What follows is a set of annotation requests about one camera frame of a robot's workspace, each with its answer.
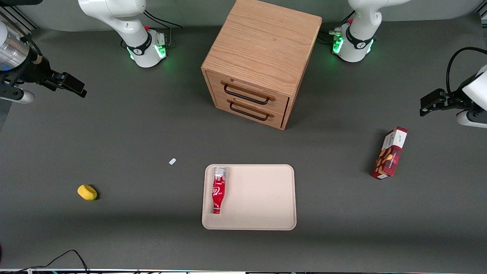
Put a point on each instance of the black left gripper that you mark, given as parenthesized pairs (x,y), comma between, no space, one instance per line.
(451,101)

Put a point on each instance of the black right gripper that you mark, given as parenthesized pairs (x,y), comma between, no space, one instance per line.
(37,73)

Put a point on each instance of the red coke bottle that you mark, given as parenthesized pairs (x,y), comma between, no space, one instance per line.
(218,190)

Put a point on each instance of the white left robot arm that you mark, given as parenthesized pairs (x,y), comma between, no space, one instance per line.
(359,38)

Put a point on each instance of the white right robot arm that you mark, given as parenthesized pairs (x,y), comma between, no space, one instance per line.
(133,38)

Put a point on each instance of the beige plastic tray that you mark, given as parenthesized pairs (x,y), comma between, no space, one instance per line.
(262,198)

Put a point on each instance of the red snack box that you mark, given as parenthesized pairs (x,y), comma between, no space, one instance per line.
(390,154)

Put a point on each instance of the yellow sponge lump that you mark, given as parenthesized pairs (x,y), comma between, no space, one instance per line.
(86,192)

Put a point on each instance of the wooden drawer front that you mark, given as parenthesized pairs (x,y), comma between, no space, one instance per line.
(277,114)
(281,101)

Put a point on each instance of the wooden drawer cabinet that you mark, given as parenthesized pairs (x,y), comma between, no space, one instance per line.
(262,42)

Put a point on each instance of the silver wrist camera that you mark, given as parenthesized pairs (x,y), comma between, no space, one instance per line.
(23,97)
(471,118)

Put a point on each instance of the aluminium frame rail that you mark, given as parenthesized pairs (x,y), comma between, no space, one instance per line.
(481,17)
(17,21)

